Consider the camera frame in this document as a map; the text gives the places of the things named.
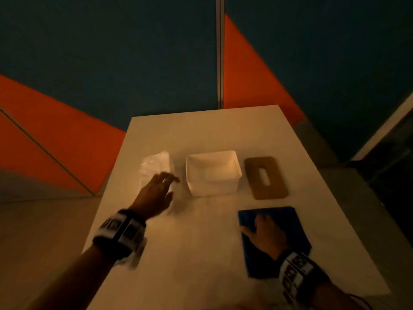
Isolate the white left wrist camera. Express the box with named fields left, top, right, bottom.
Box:
left=116, top=239, right=148, bottom=271

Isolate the person's left forearm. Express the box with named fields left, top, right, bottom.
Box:
left=27, top=245, right=117, bottom=310

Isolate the person's right hand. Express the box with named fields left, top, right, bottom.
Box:
left=240, top=214, right=290, bottom=260

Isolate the black right wristband with markers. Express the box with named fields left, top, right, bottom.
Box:
left=277, top=250, right=331, bottom=304

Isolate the person's left hand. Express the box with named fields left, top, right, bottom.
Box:
left=130, top=172, right=181, bottom=220

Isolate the brown wooden lid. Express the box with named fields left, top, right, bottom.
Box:
left=244, top=156, right=289, bottom=201

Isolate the white plastic box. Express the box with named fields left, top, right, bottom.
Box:
left=185, top=150, right=243, bottom=197

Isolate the blue cleaning cloth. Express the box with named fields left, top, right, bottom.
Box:
left=237, top=206, right=312, bottom=280

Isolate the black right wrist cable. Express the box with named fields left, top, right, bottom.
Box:
left=351, top=293, right=372, bottom=310

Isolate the white tissues stack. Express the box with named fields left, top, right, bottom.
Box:
left=139, top=150, right=177, bottom=191

